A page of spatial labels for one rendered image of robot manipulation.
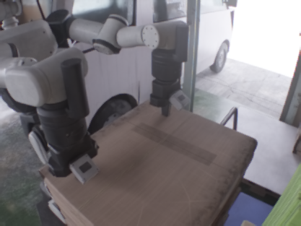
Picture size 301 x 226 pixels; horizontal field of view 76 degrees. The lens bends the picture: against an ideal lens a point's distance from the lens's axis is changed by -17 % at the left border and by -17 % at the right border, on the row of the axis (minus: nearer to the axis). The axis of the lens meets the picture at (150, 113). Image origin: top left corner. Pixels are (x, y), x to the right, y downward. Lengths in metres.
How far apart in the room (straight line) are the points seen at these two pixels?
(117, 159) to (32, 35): 0.51
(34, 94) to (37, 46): 0.47
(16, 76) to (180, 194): 0.39
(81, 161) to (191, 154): 0.28
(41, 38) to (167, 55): 0.45
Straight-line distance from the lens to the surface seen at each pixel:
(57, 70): 0.37
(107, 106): 1.90
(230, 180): 0.55
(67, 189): 0.54
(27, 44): 0.81
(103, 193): 0.51
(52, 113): 0.39
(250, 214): 1.65
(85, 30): 0.86
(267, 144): 2.38
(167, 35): 0.58
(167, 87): 0.63
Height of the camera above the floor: 1.51
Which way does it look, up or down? 34 degrees down
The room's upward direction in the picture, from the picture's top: 1 degrees counter-clockwise
